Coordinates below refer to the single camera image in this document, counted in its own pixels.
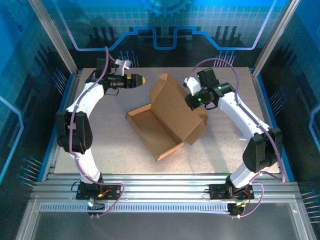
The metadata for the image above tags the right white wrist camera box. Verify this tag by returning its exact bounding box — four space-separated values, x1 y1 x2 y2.
183 76 201 96

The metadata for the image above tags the aluminium front frame rail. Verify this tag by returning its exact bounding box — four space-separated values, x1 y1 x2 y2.
31 173 301 201

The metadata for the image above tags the brown cardboard paper box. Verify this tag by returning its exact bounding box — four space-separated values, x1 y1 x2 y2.
125 73 209 162

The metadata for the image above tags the aluminium corner post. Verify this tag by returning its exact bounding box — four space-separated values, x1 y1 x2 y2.
26 0 80 76
250 0 303 76

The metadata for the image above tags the grey framed shelf panel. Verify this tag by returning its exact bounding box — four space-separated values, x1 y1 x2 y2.
16 194 317 240

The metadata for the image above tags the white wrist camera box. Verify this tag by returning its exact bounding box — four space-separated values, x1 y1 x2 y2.
183 76 201 96
114 58 132 76

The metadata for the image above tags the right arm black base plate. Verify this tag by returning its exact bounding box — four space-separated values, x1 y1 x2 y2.
208 183 255 201

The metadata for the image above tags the aluminium side rail blue strip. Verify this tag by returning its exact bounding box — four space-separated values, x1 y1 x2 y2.
37 71 81 181
250 71 295 181

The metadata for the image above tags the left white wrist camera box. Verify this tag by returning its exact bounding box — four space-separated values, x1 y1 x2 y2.
114 58 132 76

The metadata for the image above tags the black controller box with LED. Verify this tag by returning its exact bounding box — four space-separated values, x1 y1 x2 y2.
86 198 106 216
227 202 246 217

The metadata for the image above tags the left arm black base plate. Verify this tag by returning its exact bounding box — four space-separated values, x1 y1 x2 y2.
76 182 123 201

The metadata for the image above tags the slotted grey cable duct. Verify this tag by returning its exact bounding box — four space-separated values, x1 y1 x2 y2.
39 203 231 214

